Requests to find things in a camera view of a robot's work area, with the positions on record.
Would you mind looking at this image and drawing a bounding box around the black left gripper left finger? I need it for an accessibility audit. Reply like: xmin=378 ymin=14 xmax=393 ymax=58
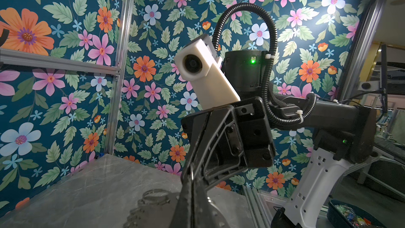
xmin=169 ymin=178 xmax=193 ymax=228

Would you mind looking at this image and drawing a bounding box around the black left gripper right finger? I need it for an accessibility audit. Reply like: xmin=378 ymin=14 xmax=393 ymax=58
xmin=192 ymin=178 xmax=230 ymax=228

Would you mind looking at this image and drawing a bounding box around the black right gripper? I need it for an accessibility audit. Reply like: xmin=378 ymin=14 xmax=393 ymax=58
xmin=181 ymin=97 xmax=275 ymax=193

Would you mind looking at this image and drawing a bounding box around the metal keyring holder red handle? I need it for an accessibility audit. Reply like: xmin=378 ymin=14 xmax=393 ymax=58
xmin=123 ymin=188 xmax=228 ymax=228

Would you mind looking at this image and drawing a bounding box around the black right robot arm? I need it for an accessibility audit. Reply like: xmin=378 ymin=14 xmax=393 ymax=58
xmin=170 ymin=3 xmax=377 ymax=228

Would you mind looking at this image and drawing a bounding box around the green parts bin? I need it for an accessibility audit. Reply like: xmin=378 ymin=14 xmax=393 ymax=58
xmin=327 ymin=199 xmax=386 ymax=228

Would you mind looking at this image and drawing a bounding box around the aluminium mounting rail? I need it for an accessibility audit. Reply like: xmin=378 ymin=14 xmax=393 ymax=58
xmin=243 ymin=185 xmax=273 ymax=228

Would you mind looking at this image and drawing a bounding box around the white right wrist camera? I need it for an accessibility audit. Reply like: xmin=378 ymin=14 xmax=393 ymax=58
xmin=174 ymin=34 xmax=240 ymax=110

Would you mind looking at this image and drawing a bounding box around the black hook rail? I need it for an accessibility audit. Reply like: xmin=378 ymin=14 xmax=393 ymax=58
xmin=0 ymin=28 xmax=9 ymax=47

